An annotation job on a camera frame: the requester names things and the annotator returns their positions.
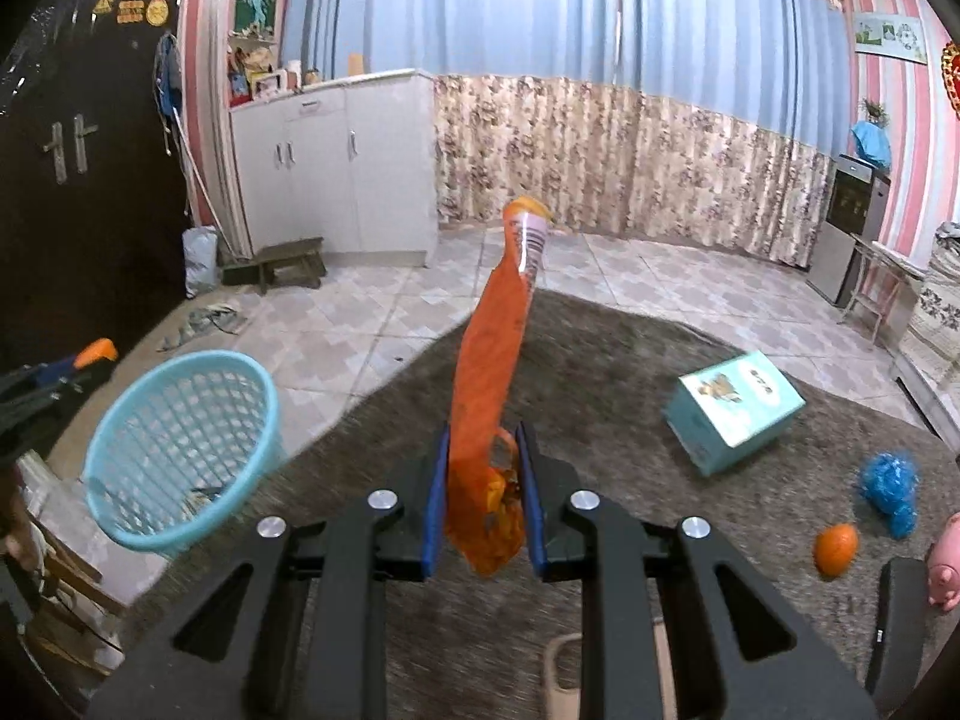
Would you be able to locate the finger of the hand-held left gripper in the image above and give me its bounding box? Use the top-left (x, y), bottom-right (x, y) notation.
top-left (0, 356), bottom-right (115, 413)

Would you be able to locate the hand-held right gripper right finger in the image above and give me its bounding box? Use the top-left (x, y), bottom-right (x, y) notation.
top-left (516, 420), bottom-right (878, 720)

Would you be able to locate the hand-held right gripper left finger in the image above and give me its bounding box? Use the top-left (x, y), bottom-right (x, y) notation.
top-left (86, 422), bottom-right (455, 720)

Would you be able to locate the orange snack wrapper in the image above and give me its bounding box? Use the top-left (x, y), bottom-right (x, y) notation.
top-left (444, 196), bottom-right (556, 578)

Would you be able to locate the light blue plastic basket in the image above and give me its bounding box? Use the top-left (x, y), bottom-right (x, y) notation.
top-left (82, 351), bottom-right (286, 557)

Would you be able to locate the black door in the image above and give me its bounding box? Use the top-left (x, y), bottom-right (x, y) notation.
top-left (0, 0), bottom-right (188, 376)

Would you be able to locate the grey floor rag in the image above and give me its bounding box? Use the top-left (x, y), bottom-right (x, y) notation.
top-left (157, 302), bottom-right (248, 353)

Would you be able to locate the cardboard stack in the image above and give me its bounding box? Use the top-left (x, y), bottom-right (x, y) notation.
top-left (15, 450), bottom-right (128, 680)

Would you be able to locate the grey shaggy rug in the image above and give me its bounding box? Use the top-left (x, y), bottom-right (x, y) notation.
top-left (127, 289), bottom-right (960, 720)

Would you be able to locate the white plastic bag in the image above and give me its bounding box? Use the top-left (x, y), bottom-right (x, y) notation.
top-left (182, 226), bottom-right (220, 299)

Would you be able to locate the light blue cardboard box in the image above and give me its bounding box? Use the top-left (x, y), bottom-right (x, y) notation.
top-left (664, 351), bottom-right (807, 477)

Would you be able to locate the mop stick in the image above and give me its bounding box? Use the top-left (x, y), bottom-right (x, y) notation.
top-left (172, 109), bottom-right (230, 256)

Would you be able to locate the dark wooden stool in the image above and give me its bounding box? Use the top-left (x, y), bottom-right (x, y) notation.
top-left (221, 236), bottom-right (327, 295)

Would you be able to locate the blue hanging cloth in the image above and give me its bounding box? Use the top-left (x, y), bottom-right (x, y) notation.
top-left (154, 34), bottom-right (185, 158)

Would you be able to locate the crumpled blue plastic bag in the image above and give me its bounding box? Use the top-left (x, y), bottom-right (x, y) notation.
top-left (859, 451), bottom-right (920, 539)

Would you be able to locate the white cabinet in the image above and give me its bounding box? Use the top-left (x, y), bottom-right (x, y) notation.
top-left (229, 67), bottom-right (440, 267)

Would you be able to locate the black flat case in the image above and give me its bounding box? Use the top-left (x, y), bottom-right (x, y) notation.
top-left (862, 556), bottom-right (950, 717)

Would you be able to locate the pink piggy bank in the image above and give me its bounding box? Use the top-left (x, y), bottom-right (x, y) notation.
top-left (926, 510), bottom-right (960, 608)

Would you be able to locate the folding table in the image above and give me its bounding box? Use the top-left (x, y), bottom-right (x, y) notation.
top-left (836, 232), bottom-right (927, 350)

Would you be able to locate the sofa with patterned cover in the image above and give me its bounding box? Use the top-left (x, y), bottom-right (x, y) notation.
top-left (896, 221), bottom-right (960, 436)

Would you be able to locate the blue floral curtain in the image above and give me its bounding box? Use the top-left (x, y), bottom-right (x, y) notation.
top-left (281, 0), bottom-right (852, 267)

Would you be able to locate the blue cloth cover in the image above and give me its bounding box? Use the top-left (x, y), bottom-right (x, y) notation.
top-left (851, 120), bottom-right (893, 170)

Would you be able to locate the beige board with handle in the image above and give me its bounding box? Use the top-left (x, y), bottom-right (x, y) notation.
top-left (544, 619), bottom-right (680, 720)

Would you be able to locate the metal door handle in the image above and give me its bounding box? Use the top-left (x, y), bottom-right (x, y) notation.
top-left (71, 114), bottom-right (98, 173)
top-left (43, 120), bottom-right (68, 185)

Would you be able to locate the framed wall picture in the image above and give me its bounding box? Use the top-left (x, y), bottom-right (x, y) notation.
top-left (853, 11), bottom-right (929, 65)

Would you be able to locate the red heart wall decoration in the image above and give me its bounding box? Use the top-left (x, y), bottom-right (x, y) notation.
top-left (941, 41), bottom-right (960, 121)

